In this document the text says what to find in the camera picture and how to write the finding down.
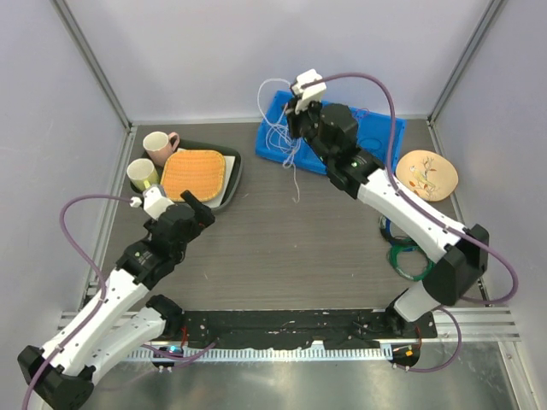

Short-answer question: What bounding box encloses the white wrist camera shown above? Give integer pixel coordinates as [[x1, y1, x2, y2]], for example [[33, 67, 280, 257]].
[[129, 184, 174, 220], [290, 69, 326, 114]]

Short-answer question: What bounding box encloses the black wire coil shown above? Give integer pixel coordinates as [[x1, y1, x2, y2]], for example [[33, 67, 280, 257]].
[[378, 215, 411, 247]]

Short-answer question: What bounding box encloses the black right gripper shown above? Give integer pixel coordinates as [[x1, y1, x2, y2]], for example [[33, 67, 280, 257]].
[[284, 94, 335, 166]]

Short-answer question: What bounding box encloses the blue three-compartment plastic bin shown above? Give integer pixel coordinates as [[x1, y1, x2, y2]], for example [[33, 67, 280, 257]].
[[255, 91, 391, 175]]

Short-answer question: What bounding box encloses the beige decorated ceramic plate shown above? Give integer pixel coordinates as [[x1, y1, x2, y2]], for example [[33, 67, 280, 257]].
[[395, 149, 459, 202]]

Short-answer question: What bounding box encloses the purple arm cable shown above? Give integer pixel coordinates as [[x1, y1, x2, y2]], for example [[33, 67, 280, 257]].
[[301, 72, 521, 372], [20, 194, 223, 410]]

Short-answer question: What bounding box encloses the pink ceramic mug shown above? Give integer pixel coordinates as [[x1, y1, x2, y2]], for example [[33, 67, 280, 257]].
[[143, 132, 180, 167]]

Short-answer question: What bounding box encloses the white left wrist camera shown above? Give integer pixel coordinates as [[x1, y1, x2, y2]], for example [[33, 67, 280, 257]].
[[129, 184, 174, 220]]

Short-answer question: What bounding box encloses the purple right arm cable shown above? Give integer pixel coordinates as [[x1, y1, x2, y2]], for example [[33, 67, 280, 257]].
[[301, 72, 521, 372]]

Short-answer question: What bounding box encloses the aluminium frame post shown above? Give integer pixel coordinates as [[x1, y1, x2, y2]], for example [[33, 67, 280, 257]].
[[426, 0, 509, 125], [50, 0, 133, 129]]

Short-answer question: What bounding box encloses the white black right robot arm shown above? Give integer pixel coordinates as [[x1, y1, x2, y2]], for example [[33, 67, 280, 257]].
[[285, 97, 489, 337]]

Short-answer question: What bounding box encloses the blue wire coil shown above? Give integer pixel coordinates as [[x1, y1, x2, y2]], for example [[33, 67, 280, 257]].
[[383, 217, 418, 251]]

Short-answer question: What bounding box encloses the orange woven mat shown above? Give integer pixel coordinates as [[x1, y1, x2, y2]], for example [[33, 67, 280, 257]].
[[159, 149, 226, 203]]

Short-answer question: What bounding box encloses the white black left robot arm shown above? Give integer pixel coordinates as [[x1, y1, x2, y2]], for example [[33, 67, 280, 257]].
[[17, 184, 215, 409]]

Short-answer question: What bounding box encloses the slotted cable duct rail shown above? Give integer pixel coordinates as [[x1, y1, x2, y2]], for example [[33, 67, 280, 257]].
[[123, 345, 394, 364]]

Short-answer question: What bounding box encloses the aluminium frame post left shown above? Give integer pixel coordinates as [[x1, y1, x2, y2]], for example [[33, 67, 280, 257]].
[[50, 0, 133, 129]]

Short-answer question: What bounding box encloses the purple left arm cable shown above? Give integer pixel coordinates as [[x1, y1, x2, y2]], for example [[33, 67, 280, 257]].
[[20, 194, 223, 410]]

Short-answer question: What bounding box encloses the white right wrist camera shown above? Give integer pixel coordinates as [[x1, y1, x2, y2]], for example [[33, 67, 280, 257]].
[[290, 69, 326, 114]]

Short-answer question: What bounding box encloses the aluminium frame post right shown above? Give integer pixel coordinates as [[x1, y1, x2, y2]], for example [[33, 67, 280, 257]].
[[426, 0, 509, 125]]

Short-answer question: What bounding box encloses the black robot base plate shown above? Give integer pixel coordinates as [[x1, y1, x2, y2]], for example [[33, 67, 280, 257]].
[[179, 309, 438, 350]]

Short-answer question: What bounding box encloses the yellow green ceramic mug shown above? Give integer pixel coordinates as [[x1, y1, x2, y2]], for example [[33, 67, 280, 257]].
[[126, 158, 160, 192]]

